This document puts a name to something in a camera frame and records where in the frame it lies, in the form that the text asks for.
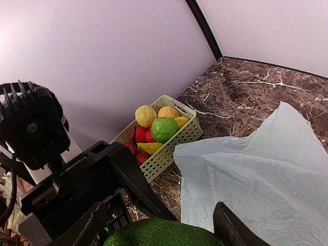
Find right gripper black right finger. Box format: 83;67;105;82
213;201;270;246

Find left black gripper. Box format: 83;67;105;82
18;141;178;246

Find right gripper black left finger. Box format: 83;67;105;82
48;202;107;246

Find light blue plastic bag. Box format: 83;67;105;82
174;102;327;245

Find dark green avocado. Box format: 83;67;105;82
104;218;223;245

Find green fruit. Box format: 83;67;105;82
151;117;179;144

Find yellow bumpy fruit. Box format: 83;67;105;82
135;105;157;128

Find orange fruit in basket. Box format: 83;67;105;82
158;106;180;119

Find cluttered background workshop items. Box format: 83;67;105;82
1;171;30;245

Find upper yellow banana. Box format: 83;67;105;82
137;142;163;155

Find green perforated plastic basket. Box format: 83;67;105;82
109;94;203;184

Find yellow pear in basket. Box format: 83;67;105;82
175;116;190;129

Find right black frame post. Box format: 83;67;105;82
185;0;223;60

